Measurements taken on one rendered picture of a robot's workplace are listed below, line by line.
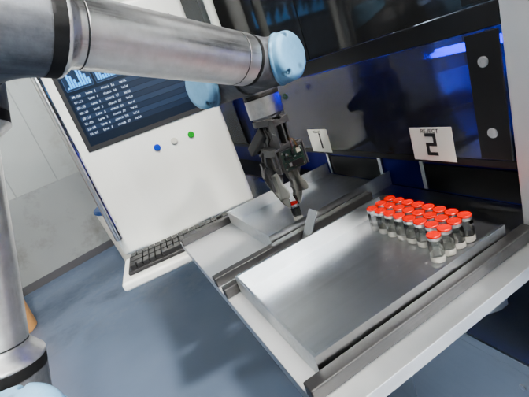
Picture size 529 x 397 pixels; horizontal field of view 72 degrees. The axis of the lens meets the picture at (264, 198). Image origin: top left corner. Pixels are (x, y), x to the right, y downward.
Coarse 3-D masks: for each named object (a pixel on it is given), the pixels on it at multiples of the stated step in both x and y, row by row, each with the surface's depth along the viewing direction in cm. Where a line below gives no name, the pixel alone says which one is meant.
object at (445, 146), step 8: (416, 128) 63; (424, 128) 62; (432, 128) 60; (440, 128) 59; (448, 128) 58; (416, 136) 64; (424, 136) 62; (440, 136) 60; (448, 136) 58; (416, 144) 65; (424, 144) 63; (440, 144) 60; (448, 144) 59; (416, 152) 66; (424, 152) 64; (440, 152) 61; (448, 152) 60; (432, 160) 63; (440, 160) 62; (448, 160) 60; (456, 160) 59
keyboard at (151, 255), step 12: (216, 216) 126; (192, 228) 122; (168, 240) 119; (144, 252) 117; (156, 252) 113; (168, 252) 112; (180, 252) 112; (132, 264) 110; (144, 264) 110; (156, 264) 110
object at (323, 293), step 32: (352, 224) 73; (288, 256) 68; (320, 256) 68; (352, 256) 64; (384, 256) 61; (416, 256) 58; (256, 288) 65; (288, 288) 62; (320, 288) 59; (352, 288) 56; (384, 288) 53; (416, 288) 47; (288, 320) 54; (320, 320) 52; (352, 320) 50; (384, 320) 45; (320, 352) 42
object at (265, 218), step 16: (304, 176) 107; (320, 176) 109; (336, 176) 105; (384, 176) 86; (272, 192) 103; (304, 192) 102; (320, 192) 98; (336, 192) 94; (352, 192) 83; (240, 208) 100; (256, 208) 102; (272, 208) 99; (288, 208) 95; (304, 208) 92; (320, 208) 80; (240, 224) 92; (256, 224) 92; (272, 224) 89; (288, 224) 77; (304, 224) 79; (272, 240) 76
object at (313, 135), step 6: (312, 132) 93; (318, 132) 91; (324, 132) 88; (312, 138) 95; (318, 138) 92; (324, 138) 89; (312, 144) 96; (318, 144) 93; (324, 144) 91; (330, 144) 89; (318, 150) 95; (324, 150) 92; (330, 150) 90
